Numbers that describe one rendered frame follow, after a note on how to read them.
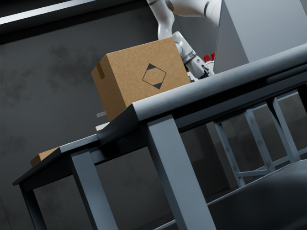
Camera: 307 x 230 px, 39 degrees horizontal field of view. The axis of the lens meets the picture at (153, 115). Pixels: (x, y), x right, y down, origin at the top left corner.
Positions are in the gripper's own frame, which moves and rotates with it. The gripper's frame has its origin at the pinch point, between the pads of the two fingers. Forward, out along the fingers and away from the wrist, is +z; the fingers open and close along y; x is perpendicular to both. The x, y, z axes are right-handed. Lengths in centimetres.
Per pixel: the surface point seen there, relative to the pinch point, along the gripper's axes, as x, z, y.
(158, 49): 38, -29, -44
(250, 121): -79, 61, 105
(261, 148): -71, 84, 104
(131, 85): 57, -24, -43
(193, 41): -162, -19, 214
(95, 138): 89, -19, -65
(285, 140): -75, 85, 78
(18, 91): 17, -93, 255
